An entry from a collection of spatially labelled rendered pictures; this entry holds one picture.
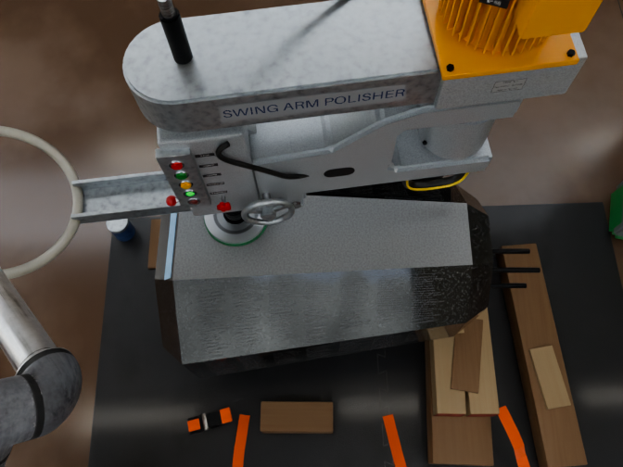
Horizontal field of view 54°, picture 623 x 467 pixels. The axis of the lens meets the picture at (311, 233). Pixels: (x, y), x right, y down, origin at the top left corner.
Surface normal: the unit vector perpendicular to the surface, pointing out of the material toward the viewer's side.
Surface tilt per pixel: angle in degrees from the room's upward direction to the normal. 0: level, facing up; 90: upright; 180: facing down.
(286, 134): 4
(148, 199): 2
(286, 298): 45
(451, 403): 0
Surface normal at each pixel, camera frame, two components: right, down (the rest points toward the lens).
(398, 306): 0.02, 0.39
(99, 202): 0.01, -0.37
